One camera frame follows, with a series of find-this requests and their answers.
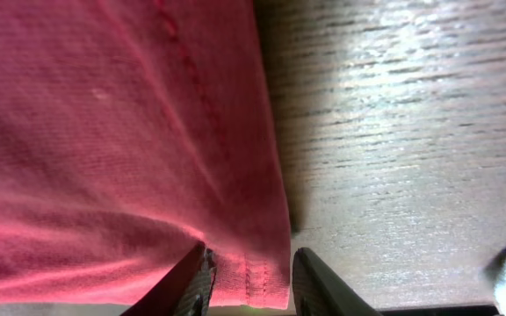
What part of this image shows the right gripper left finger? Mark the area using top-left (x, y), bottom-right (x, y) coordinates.
top-left (121, 242), bottom-right (216, 316)

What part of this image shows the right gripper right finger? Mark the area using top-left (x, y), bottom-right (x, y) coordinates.
top-left (292, 248), bottom-right (381, 316)

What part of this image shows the orange soccer t-shirt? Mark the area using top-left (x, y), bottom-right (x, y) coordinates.
top-left (0, 0), bottom-right (290, 309)

